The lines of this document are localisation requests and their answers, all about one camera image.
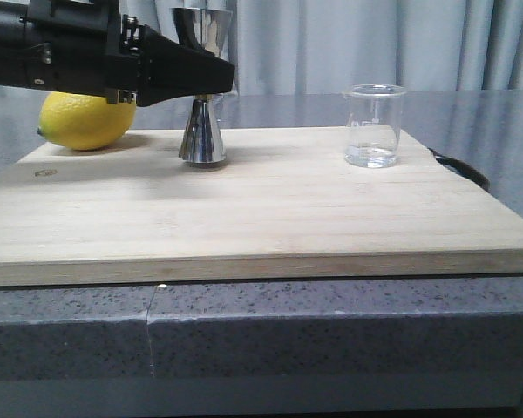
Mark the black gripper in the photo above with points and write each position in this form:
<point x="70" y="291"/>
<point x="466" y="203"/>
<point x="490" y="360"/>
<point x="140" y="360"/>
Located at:
<point x="88" y="47"/>

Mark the steel double jigger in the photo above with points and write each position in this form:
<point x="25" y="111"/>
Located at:
<point x="207" y="29"/>

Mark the clear glass beaker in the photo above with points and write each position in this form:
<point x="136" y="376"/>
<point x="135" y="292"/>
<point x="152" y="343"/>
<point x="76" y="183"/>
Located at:
<point x="374" y="124"/>

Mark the yellow lemon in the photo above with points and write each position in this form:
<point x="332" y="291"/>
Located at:
<point x="83" y="123"/>

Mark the grey curtain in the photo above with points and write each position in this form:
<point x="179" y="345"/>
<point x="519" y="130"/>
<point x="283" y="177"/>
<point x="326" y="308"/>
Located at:
<point x="316" y="47"/>

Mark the light wooden cutting board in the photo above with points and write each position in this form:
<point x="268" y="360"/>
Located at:
<point x="285" y="205"/>

